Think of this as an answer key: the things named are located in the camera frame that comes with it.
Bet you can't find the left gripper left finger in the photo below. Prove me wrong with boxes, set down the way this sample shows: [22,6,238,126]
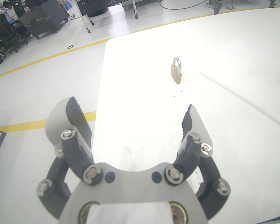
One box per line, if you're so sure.
[36,97,102,220]

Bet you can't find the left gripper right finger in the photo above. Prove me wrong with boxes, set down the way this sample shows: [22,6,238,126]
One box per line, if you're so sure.
[164,104,231,221]

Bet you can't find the brass padlock with silver shackle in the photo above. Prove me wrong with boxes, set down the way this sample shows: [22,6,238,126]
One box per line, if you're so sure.
[171,56,182,85]

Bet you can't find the dark screen on wheeled stand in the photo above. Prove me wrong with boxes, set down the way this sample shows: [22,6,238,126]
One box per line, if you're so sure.
[19,0,69,40]

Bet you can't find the black office chair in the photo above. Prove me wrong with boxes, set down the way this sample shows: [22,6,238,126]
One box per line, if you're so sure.
[0,13,29,55]

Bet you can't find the person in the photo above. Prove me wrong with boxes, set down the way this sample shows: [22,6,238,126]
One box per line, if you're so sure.
[3,0,26,34]

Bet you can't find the black cable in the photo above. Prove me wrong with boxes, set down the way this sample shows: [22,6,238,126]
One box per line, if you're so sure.
[159,0,211,10]

